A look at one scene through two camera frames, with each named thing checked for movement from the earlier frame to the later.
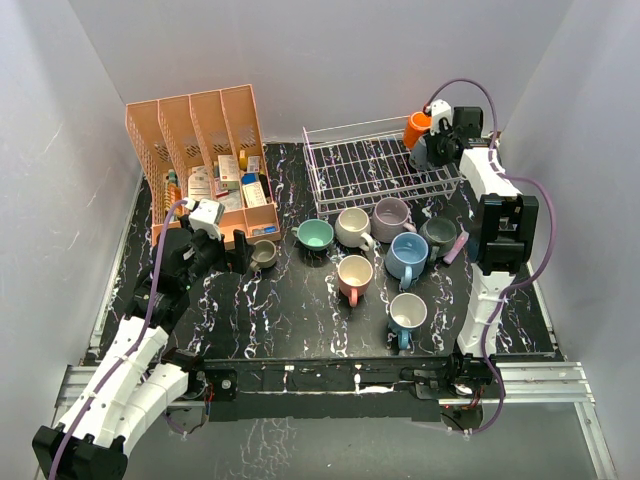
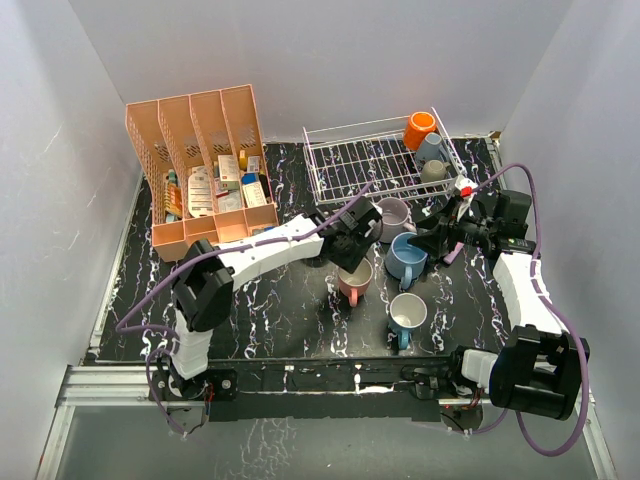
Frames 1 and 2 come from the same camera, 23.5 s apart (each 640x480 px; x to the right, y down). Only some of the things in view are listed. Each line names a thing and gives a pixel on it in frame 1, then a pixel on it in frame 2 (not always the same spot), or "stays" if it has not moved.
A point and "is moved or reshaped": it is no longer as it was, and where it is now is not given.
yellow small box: x=243 y=160 stays
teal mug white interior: x=406 y=312 stays
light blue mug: x=406 y=257 stays
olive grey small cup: x=263 y=254 is moved or reshaped
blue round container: x=248 y=178 stays
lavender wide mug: x=389 y=218 stays
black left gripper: x=237 y=259 → x=347 y=262
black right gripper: x=433 y=158 → x=438 y=229
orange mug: x=418 y=124 stays
